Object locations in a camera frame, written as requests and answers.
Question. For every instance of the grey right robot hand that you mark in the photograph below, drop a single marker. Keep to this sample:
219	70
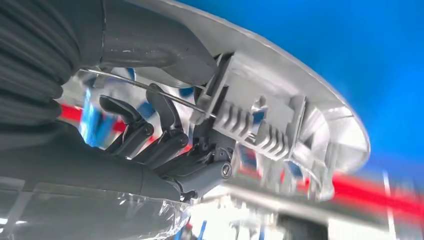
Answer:
82	185

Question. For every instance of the red barrier belt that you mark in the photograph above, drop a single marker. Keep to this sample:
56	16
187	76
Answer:
371	195

